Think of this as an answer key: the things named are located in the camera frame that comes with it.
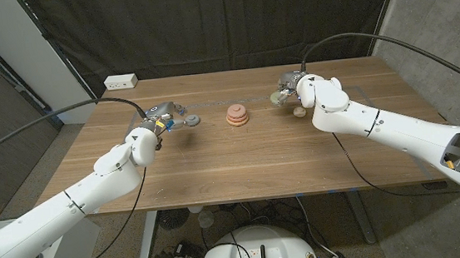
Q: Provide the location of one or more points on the green toy disc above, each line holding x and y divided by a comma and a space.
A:
274, 98

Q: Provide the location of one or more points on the grey table leg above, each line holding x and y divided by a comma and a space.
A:
361, 218

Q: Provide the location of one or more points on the pink toy disc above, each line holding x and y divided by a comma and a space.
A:
237, 111

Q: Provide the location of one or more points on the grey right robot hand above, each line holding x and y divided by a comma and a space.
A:
290, 82

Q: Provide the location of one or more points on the small grey toy disc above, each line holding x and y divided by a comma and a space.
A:
192, 120

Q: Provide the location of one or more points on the red toy disc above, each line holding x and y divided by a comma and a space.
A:
231, 119

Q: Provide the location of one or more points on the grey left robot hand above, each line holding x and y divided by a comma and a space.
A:
158, 114

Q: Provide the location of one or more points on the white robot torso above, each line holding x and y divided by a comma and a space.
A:
257, 247

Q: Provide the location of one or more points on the black curtain backdrop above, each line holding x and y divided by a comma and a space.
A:
224, 21

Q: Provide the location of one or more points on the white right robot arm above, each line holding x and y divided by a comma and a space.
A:
401, 130

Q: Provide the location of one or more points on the white table leg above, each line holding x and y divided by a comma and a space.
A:
147, 236

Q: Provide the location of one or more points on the white power strip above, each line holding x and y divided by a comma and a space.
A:
120, 81

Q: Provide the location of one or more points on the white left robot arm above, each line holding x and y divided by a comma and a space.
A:
54, 219

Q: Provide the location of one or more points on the small black floor fan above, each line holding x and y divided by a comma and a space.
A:
173, 218

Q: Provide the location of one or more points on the large orange toy disc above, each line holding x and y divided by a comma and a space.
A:
238, 124

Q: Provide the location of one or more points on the small cream toy disc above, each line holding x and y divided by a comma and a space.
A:
299, 111

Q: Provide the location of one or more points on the clear plastic jar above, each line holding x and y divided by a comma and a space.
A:
205, 219

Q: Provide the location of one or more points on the black backdrop pole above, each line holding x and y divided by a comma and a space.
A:
56, 48
386, 6

